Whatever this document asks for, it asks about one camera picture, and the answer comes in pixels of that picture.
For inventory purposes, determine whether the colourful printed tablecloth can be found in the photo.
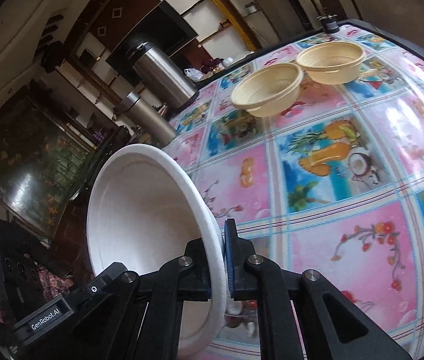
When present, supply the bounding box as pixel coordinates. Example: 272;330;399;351
166;20;424;359

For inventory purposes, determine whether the fish tank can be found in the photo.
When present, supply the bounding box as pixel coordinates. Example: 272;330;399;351
0;97;92;239

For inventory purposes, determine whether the beige plastic bowl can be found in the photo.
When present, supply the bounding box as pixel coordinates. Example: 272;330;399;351
295;41;366;86
231;63;303;118

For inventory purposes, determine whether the black television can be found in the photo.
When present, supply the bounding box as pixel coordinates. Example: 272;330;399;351
106;0;198;86

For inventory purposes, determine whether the tall stainless steel thermos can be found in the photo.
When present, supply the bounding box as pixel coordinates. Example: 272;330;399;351
126;41;199;111

